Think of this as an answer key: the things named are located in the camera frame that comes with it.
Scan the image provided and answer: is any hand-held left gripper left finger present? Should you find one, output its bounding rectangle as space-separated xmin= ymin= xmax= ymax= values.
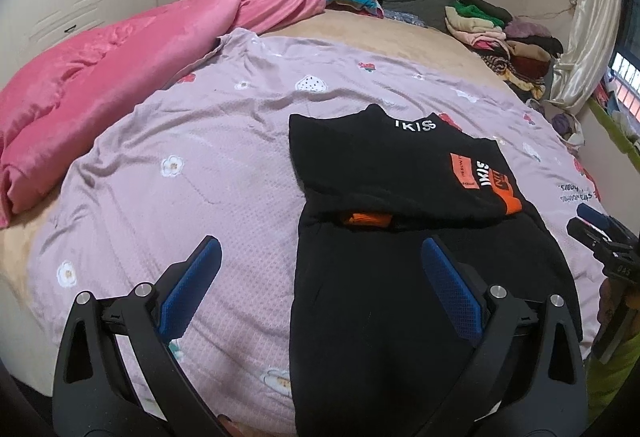
xmin=52 ymin=235 xmax=226 ymax=437

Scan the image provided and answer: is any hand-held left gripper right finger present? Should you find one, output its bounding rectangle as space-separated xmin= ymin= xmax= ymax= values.
xmin=415 ymin=237 xmax=587 ymax=437

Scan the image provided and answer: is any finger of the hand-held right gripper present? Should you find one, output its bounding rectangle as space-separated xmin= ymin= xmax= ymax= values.
xmin=576 ymin=203 xmax=640 ymax=243
xmin=566 ymin=218 xmax=621 ymax=263

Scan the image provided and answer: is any black t-shirt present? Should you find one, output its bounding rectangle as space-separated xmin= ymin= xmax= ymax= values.
xmin=288 ymin=104 xmax=585 ymax=437

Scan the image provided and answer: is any pile of folded clothes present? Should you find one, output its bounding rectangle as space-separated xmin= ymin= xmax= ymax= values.
xmin=445 ymin=0 xmax=565 ymax=100

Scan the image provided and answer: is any person's left hand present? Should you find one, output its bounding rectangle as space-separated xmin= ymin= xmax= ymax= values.
xmin=220 ymin=416 xmax=248 ymax=437

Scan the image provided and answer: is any white bag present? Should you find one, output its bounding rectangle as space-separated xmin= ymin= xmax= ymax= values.
xmin=550 ymin=112 xmax=586 ymax=148

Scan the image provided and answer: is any green windowsill cover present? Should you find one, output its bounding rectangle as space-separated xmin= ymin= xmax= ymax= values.
xmin=587 ymin=97 xmax=640 ymax=158

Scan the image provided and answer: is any purple cloth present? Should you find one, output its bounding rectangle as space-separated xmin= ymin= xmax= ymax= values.
xmin=552 ymin=112 xmax=576 ymax=138

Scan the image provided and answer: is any lilac printed quilt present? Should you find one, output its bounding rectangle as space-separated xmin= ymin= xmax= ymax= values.
xmin=30 ymin=28 xmax=616 ymax=433

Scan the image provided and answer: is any assorted colourful clutter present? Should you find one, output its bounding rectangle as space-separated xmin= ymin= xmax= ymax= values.
xmin=597 ymin=77 xmax=640 ymax=138

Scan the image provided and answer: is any person's green clothing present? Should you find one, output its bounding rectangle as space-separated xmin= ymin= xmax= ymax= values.
xmin=585 ymin=332 xmax=640 ymax=423

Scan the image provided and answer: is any cream satin curtain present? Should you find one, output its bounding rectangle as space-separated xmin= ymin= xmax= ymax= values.
xmin=550 ymin=0 xmax=626 ymax=115

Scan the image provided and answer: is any pink fleece blanket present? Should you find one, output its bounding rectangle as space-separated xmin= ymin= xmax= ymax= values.
xmin=0 ymin=0 xmax=327 ymax=229

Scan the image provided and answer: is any dark floral cloth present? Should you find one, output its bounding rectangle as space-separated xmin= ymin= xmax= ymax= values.
xmin=382 ymin=8 xmax=428 ymax=28

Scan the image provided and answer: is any window with dark frame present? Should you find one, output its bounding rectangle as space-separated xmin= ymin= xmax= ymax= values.
xmin=607 ymin=0 xmax=640 ymax=118

